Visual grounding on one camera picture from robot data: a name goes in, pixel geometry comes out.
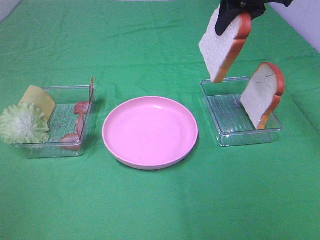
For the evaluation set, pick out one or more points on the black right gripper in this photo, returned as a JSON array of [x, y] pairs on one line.
[[230, 9]]

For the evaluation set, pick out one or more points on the bread slice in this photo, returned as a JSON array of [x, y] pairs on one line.
[[220, 51], [263, 94]]

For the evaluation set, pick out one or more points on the bacon strip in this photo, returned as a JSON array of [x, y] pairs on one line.
[[84, 107], [73, 140]]

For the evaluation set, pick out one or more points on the green lettuce leaf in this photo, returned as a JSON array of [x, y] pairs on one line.
[[24, 123]]

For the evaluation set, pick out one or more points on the clear right plastic container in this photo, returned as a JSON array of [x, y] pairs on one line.
[[230, 122]]

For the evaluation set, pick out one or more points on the clear plastic container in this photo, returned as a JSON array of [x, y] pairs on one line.
[[62, 122], [230, 122]]

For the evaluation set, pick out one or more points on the pink round plate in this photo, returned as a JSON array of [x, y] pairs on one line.
[[150, 132]]

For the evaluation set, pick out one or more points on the clear left plastic container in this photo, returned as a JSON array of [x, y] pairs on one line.
[[62, 122]]

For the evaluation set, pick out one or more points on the yellow cheese slice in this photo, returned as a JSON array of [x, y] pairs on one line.
[[36, 95]]

